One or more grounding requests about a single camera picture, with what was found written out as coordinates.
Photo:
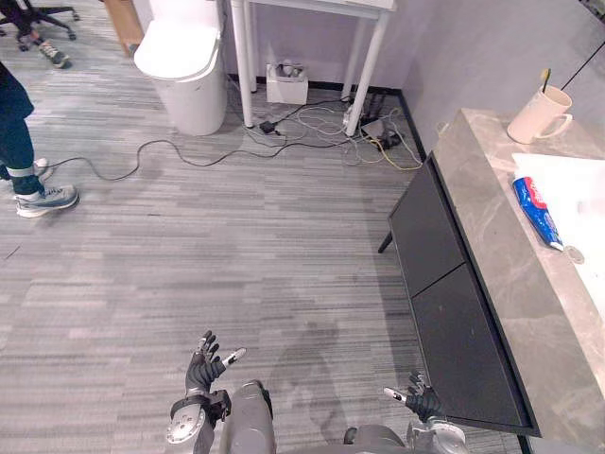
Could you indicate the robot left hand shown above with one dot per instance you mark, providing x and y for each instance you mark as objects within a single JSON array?
[{"x": 203, "y": 371}]

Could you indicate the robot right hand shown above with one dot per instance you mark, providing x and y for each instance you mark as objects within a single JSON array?
[{"x": 423, "y": 402}]

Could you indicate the robot right leg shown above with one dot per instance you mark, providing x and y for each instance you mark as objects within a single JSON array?
[{"x": 375, "y": 440}]

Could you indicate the robot leg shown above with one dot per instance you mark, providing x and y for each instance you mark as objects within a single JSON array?
[
  {"x": 248, "y": 421},
  {"x": 375, "y": 440}
]

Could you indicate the robot left leg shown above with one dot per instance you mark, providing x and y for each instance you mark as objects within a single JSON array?
[{"x": 248, "y": 421}]

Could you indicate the black vanity cabinet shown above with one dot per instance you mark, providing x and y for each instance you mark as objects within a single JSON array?
[{"x": 439, "y": 284}]

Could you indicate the blue toothpaste tube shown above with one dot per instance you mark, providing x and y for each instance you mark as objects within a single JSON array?
[{"x": 536, "y": 208}]

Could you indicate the black power adapter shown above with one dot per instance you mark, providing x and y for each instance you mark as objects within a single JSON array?
[{"x": 268, "y": 127}]

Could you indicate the white sink basin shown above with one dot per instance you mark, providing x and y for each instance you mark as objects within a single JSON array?
[{"x": 581, "y": 189}]

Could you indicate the standing person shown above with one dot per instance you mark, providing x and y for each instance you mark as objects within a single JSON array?
[{"x": 19, "y": 146}]

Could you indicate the white cardboard box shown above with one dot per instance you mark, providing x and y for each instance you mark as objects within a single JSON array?
[{"x": 287, "y": 90}]

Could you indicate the cream mug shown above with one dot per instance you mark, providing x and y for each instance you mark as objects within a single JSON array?
[{"x": 536, "y": 116}]

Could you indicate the white toilet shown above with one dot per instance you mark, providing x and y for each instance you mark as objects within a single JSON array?
[{"x": 184, "y": 57}]

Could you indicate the toothbrush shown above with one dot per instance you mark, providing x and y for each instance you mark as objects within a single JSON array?
[{"x": 546, "y": 80}]

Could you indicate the white table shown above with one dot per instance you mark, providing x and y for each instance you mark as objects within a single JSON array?
[{"x": 368, "y": 61}]

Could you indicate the seated person's feet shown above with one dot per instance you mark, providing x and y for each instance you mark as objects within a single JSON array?
[{"x": 54, "y": 54}]

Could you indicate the wooden furniture piece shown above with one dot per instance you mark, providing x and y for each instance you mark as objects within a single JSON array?
[{"x": 124, "y": 23}]

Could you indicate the black office chair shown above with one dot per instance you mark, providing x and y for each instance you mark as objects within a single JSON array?
[{"x": 42, "y": 12}]

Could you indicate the thin black wall strip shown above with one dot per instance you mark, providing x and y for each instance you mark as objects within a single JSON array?
[{"x": 583, "y": 67}]

